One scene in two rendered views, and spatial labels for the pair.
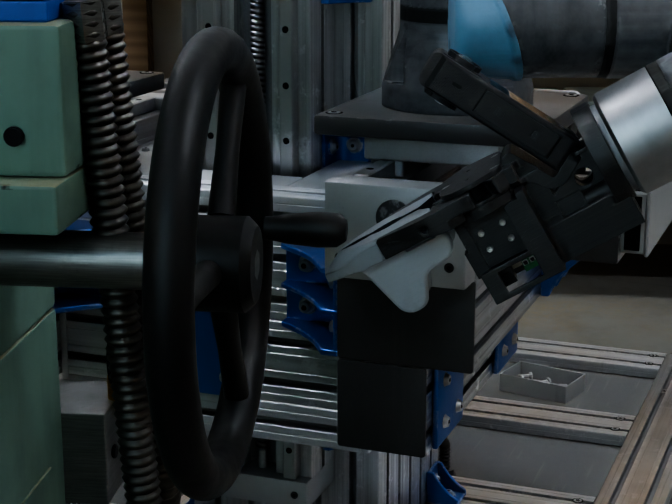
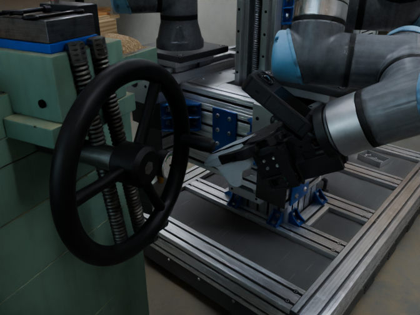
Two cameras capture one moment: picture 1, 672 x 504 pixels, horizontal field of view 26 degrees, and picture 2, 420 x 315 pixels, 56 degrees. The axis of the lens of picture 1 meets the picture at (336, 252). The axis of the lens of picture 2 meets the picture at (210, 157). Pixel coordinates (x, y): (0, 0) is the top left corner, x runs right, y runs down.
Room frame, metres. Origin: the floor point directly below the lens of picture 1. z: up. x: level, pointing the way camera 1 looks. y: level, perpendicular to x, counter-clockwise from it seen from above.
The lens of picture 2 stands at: (0.44, -0.20, 1.07)
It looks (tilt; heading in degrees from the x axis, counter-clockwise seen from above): 27 degrees down; 20
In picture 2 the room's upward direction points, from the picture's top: straight up
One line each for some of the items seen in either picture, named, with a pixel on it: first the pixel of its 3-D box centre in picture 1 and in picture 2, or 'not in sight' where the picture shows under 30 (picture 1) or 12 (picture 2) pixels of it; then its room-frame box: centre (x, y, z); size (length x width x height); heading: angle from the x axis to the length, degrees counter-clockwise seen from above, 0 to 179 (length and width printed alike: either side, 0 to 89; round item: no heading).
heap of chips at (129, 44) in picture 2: not in sight; (112, 40); (1.17, 0.29, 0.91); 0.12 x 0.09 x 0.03; 83
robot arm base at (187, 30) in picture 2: not in sight; (179, 30); (1.62, 0.34, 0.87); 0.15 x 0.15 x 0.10
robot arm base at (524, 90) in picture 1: (458, 54); not in sight; (1.45, -0.12, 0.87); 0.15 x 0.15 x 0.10
